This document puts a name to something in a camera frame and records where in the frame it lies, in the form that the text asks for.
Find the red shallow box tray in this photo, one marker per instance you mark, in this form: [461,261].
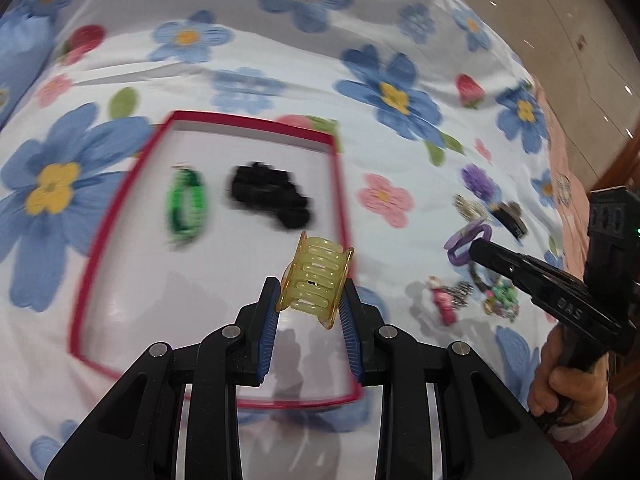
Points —
[150,285]

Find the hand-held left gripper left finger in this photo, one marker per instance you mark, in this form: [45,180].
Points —
[265,332]

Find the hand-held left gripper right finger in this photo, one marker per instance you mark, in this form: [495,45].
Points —
[350,332]

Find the person's right forearm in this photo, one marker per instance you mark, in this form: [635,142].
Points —
[595,442]

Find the wooden furniture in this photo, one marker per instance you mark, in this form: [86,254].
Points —
[627,165]

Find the person's right hand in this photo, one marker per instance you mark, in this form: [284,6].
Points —
[550,385]

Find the pink cloth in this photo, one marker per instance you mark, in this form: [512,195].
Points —
[560,160]

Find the yellow hair claw clip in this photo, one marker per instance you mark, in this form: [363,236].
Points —
[315,275]

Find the floral bedsheet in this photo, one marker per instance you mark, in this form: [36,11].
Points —
[250,60]

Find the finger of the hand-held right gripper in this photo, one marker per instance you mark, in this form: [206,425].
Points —
[510,260]

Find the black hair claw clip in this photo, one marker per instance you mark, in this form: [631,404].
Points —
[512,217]

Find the pearl hair clip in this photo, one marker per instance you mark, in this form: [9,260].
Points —
[470,207]

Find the black scrunchie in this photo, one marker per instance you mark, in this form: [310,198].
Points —
[260,187]

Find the pink doll hair clip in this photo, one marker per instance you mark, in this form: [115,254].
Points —
[442,302]

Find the purple flower hair accessory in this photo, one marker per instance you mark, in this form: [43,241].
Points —
[477,182]

